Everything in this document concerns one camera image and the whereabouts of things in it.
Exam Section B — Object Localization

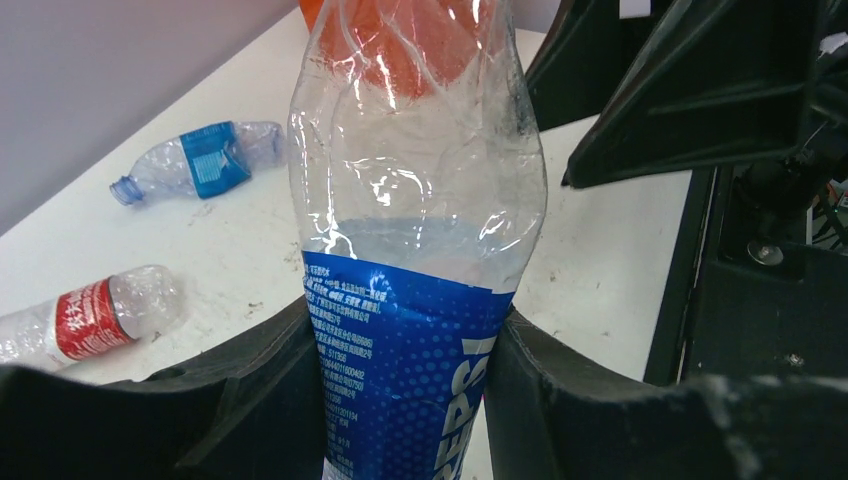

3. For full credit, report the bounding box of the orange plastic bin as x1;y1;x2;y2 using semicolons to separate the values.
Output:
299;1;503;100

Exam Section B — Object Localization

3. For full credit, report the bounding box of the blue cap bottle edge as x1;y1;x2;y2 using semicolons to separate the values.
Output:
287;1;547;479

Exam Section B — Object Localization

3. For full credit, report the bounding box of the crushed blue label bottle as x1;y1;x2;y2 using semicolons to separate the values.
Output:
109;121;284;206

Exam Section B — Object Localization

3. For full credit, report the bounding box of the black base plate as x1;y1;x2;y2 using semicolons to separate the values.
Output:
643;167;847;386

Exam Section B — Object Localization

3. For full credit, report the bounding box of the red cap water bottle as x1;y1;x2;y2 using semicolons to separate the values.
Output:
1;265;186;372

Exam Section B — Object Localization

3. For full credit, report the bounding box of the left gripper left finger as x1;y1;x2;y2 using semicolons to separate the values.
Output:
1;299;326;479

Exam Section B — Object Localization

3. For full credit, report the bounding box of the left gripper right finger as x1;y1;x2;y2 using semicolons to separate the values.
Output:
484;310;847;479

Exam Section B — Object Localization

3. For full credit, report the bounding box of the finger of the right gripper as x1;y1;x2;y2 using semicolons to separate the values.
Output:
526;0;672;131
563;1;828;189

